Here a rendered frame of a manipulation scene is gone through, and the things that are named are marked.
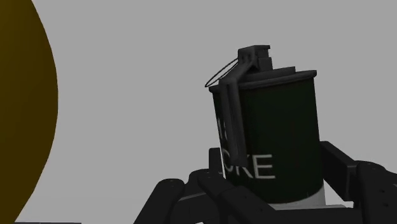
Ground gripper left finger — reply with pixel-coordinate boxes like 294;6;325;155
134;147;277;224

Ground dark green canister with lever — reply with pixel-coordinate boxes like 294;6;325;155
204;45;326;207

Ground large dark yellow round object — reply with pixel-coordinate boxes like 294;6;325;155
0;0;59;224

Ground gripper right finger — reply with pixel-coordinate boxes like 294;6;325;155
319;141;397;224

